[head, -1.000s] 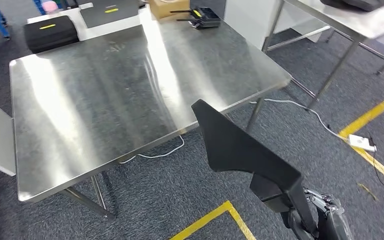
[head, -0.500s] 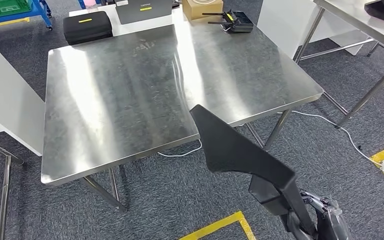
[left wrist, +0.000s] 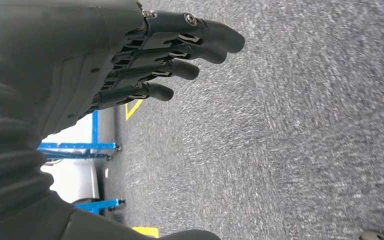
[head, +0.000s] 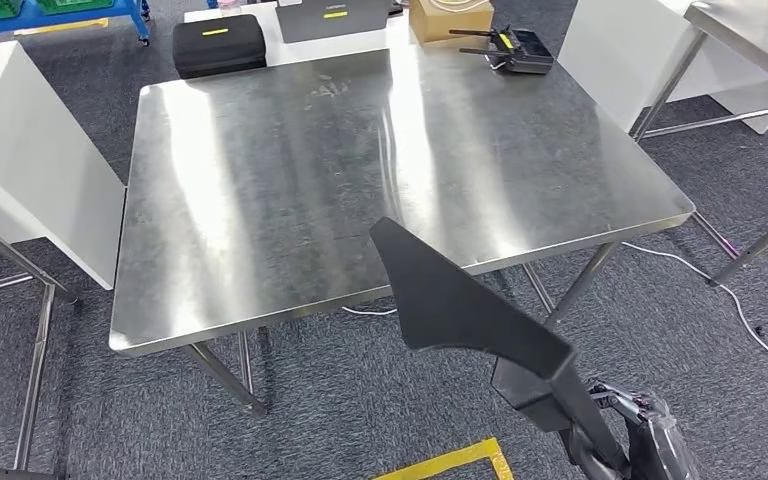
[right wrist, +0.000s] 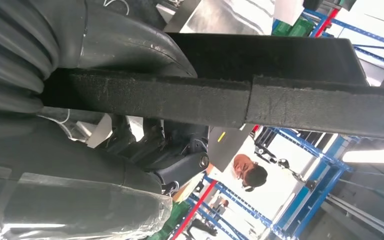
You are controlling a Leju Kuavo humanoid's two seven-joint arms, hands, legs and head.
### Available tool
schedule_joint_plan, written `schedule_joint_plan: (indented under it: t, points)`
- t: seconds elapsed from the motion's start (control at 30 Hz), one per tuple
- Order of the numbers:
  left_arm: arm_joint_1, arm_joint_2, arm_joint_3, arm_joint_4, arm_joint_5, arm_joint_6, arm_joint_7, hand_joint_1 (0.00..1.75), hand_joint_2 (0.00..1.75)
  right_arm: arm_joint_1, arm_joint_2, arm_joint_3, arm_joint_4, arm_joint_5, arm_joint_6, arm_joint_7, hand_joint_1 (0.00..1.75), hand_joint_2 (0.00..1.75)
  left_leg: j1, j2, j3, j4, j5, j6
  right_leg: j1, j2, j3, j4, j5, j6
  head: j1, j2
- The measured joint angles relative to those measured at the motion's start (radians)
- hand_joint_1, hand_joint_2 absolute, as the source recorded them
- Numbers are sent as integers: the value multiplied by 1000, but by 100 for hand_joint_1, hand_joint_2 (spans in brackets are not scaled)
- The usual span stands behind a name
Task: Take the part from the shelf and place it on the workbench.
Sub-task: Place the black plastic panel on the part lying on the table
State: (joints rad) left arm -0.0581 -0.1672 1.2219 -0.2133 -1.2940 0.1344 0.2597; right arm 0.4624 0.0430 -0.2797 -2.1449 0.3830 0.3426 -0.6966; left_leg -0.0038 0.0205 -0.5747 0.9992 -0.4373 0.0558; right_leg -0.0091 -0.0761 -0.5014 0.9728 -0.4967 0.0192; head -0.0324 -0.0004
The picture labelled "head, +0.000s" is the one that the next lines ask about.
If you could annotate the cardboard box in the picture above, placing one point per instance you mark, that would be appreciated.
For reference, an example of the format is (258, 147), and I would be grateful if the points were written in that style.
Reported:
(450, 23)

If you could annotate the stainless steel workbench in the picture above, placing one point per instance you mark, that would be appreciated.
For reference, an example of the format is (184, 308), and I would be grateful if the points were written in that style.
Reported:
(755, 26)
(258, 185)
(39, 331)

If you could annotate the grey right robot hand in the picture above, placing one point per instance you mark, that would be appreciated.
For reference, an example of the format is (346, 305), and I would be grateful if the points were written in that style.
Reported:
(662, 444)

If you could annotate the black remote controller with antennas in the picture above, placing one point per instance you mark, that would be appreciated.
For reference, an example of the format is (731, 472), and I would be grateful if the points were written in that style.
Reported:
(523, 53)

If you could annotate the yellow floor tape square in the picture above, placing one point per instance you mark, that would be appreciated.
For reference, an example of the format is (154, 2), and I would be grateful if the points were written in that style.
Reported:
(450, 460)

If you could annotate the black plastic panel part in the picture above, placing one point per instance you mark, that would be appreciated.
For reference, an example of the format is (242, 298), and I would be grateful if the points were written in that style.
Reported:
(450, 298)

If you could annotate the black zip case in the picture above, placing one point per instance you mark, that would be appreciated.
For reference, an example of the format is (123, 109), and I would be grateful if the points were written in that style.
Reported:
(218, 46)

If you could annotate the blue trolley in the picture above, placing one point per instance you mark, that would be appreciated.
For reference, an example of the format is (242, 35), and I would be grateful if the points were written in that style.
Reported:
(126, 13)

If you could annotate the grey laptop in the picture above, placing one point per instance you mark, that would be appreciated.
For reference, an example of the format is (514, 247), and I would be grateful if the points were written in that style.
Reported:
(331, 20)

